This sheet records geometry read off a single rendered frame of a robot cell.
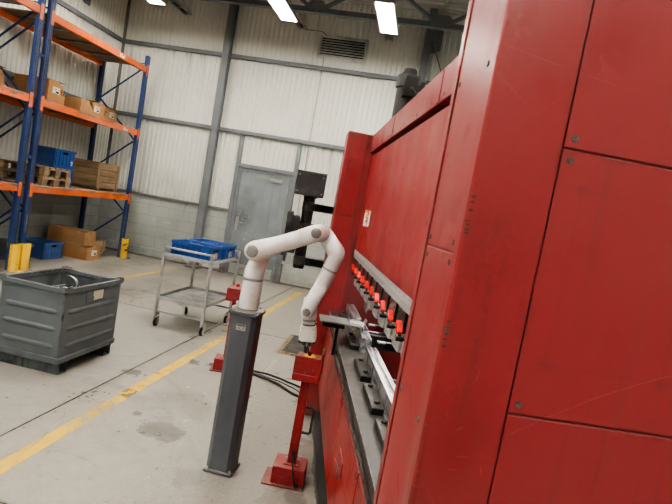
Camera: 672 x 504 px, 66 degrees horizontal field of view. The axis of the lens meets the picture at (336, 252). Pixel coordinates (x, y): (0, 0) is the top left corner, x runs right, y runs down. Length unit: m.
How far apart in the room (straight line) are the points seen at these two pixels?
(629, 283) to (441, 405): 0.38
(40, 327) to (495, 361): 4.15
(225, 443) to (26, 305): 2.16
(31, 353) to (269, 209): 6.59
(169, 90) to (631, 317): 11.03
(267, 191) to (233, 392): 7.62
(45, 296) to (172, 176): 6.99
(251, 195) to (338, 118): 2.30
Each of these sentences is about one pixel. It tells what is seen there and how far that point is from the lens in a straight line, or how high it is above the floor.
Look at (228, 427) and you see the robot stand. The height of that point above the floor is 0.30.
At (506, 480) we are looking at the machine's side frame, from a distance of 1.01.
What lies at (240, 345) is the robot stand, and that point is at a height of 0.80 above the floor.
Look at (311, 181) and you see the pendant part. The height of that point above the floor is 1.87.
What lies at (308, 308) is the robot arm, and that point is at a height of 1.11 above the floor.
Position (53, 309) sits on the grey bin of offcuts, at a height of 0.53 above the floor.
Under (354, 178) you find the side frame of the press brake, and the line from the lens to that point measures 4.10.
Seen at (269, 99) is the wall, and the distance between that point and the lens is 10.82.
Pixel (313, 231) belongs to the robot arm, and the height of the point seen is 1.54.
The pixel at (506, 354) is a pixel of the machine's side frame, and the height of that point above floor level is 1.50.
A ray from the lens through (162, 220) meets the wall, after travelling 11.41.
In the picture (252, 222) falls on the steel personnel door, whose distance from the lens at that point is 10.61.
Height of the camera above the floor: 1.69
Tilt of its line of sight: 5 degrees down
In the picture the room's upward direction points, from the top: 10 degrees clockwise
